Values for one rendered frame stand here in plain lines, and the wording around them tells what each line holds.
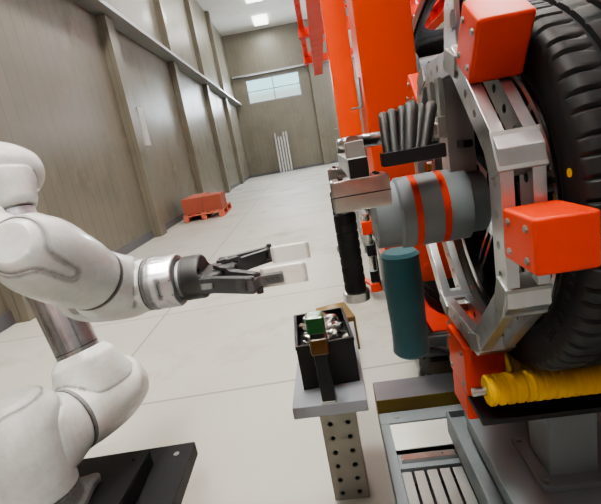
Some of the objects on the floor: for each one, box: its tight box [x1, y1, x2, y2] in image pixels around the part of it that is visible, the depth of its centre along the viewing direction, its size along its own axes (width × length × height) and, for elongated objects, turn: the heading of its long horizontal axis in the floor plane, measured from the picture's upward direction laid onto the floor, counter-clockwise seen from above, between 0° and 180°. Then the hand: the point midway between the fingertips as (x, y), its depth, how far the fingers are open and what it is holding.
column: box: [320, 412, 370, 501], centre depth 124 cm, size 10×10×42 cm
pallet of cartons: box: [181, 191, 232, 223], centre depth 874 cm, size 121×83×44 cm
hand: (301, 260), depth 70 cm, fingers open, 13 cm apart
